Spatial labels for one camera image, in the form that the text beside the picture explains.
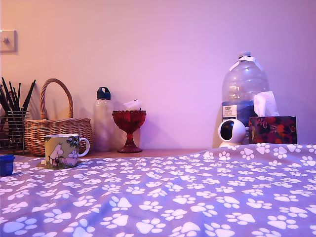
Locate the red glass goblet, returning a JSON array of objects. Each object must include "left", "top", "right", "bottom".
[{"left": 112, "top": 110, "right": 147, "bottom": 154}]

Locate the white tissue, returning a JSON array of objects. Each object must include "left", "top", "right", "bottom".
[{"left": 253, "top": 90, "right": 280, "bottom": 117}]

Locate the black utensil handle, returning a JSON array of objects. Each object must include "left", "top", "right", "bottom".
[
  {"left": 1, "top": 77, "right": 15, "bottom": 112},
  {"left": 8, "top": 80, "right": 19, "bottom": 112},
  {"left": 15, "top": 82, "right": 22, "bottom": 112},
  {"left": 0, "top": 85, "right": 9, "bottom": 112},
  {"left": 21, "top": 79, "right": 37, "bottom": 112}
]

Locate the floral tissue box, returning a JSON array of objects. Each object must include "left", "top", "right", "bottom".
[{"left": 248, "top": 115, "right": 298, "bottom": 145}]

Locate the dark blue coffee capsule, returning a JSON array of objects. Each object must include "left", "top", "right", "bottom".
[{"left": 0, "top": 155, "right": 16, "bottom": 176}]

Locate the paw print blanket cloth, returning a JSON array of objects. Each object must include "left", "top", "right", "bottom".
[{"left": 0, "top": 142, "right": 316, "bottom": 237}]

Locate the large clear water bottle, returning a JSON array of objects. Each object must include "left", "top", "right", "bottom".
[{"left": 220, "top": 51, "right": 270, "bottom": 147}]

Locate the small white round camera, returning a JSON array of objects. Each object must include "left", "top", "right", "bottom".
[{"left": 217, "top": 119, "right": 250, "bottom": 149}]

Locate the wire utensil rack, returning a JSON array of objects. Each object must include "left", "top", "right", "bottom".
[{"left": 0, "top": 110, "right": 30, "bottom": 155}]

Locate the clear bottle with dark cap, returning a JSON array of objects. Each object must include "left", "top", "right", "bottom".
[{"left": 93, "top": 86, "right": 115, "bottom": 153}]

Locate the white packet in goblet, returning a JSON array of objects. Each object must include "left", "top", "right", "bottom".
[{"left": 122, "top": 98, "right": 143, "bottom": 112}]

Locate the cartoon print ceramic mug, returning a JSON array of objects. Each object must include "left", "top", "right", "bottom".
[{"left": 44, "top": 134, "right": 90, "bottom": 170}]

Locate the wall switch plate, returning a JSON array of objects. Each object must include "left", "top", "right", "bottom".
[{"left": 0, "top": 30, "right": 18, "bottom": 53}]

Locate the wicker basket with handle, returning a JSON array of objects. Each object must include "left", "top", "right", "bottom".
[{"left": 24, "top": 78, "right": 94, "bottom": 157}]

